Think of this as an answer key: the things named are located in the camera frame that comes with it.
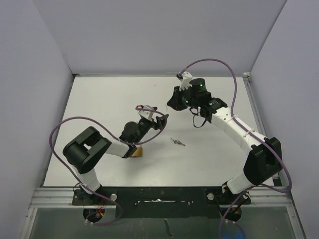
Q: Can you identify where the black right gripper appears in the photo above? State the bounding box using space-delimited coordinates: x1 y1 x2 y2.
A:
167 85 199 112

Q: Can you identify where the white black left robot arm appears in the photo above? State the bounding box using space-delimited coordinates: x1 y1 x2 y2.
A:
62 105 169 205

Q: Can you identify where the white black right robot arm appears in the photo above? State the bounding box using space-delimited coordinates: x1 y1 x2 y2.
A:
167 78 282 204

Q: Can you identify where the large brass padlock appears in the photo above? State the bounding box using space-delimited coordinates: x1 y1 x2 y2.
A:
131 147 143 158

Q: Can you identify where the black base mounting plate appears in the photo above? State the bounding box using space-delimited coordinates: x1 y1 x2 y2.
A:
72 186 251 223

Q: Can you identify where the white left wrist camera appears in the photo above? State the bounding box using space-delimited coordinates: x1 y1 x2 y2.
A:
136 105 154 121

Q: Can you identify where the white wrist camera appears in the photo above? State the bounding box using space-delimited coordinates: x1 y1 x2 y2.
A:
136 105 154 121
176 71 193 91

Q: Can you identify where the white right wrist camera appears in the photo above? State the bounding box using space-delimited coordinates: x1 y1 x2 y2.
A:
176 71 193 91

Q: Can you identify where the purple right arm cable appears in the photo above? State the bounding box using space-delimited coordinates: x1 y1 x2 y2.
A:
180 58 292 239

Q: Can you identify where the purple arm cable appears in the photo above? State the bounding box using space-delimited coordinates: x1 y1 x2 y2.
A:
180 58 292 239
50 107 170 226

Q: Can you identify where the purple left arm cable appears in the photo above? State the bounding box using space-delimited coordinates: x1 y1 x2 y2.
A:
50 107 170 226

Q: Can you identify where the aluminium right frame rail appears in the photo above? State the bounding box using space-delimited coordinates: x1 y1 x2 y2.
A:
243 72 289 187

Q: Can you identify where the aluminium frame rail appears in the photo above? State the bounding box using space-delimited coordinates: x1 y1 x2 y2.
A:
243 72 289 187
20 187 306 239

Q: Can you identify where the aluminium front frame rail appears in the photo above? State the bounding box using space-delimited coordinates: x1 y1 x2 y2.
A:
20 187 306 239

